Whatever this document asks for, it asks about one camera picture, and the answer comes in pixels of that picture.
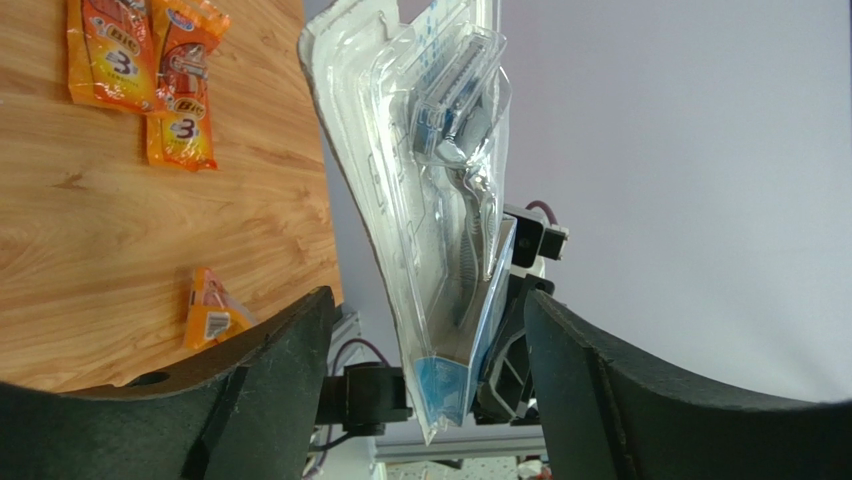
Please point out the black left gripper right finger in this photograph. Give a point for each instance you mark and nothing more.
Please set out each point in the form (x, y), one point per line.
(610, 410)

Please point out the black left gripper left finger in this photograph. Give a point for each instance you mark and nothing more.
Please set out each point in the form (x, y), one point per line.
(244, 409)

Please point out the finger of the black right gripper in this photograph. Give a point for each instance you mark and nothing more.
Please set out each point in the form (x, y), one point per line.
(506, 386)

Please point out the orange Bic razor bag front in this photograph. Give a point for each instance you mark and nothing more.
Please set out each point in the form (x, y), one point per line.
(213, 315)

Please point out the orange bic razor bag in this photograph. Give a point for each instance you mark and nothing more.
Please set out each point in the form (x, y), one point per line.
(213, 315)
(111, 55)
(179, 133)

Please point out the Gillette razor blister pack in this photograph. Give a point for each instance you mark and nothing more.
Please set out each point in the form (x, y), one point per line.
(417, 115)

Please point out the aluminium frame rail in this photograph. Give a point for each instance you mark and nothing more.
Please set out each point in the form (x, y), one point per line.
(486, 452)

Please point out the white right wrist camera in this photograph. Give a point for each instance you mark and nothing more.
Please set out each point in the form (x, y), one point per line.
(539, 237)

